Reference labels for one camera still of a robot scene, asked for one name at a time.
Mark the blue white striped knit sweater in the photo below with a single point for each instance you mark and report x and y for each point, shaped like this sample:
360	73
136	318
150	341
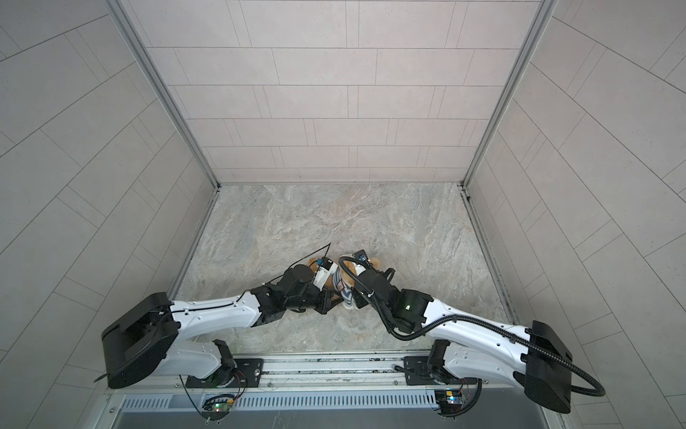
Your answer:
343	288

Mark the aluminium mounting rail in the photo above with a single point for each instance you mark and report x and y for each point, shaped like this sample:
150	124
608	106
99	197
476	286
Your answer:
332	370

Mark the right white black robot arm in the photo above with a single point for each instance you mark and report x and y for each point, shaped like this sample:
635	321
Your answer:
469	346

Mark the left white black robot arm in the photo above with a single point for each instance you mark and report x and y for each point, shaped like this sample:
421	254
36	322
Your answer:
157	337

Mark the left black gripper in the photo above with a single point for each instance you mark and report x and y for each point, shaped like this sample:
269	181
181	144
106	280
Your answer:
326	300

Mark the left small circuit board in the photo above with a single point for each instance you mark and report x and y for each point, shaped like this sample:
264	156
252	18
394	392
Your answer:
219	404

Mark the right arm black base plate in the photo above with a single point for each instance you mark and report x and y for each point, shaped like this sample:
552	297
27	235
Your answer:
418	372

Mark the right aluminium corner post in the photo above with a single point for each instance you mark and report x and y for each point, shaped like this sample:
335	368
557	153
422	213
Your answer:
540	20

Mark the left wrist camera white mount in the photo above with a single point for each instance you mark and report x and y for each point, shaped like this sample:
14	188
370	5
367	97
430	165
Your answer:
325	273

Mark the left aluminium corner post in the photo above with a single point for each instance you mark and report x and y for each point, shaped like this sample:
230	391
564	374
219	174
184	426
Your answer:
135	44

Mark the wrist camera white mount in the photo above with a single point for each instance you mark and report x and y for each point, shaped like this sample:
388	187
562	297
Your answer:
325	273
361	263

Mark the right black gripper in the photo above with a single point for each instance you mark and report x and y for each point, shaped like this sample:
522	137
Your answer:
356	293

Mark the right small circuit board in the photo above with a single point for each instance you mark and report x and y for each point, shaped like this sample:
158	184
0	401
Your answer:
450	403

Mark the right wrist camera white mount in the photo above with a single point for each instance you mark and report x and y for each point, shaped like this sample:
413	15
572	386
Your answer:
361	263

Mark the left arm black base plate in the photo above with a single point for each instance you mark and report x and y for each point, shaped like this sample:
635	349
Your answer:
245	373

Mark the aluminium corner post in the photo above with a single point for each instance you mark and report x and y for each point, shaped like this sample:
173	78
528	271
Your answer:
135	44
540	20

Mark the small circuit board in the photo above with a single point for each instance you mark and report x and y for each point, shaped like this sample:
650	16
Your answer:
450	403
219	404

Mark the white ventilation grille strip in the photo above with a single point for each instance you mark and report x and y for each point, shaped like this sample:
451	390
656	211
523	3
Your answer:
288	400

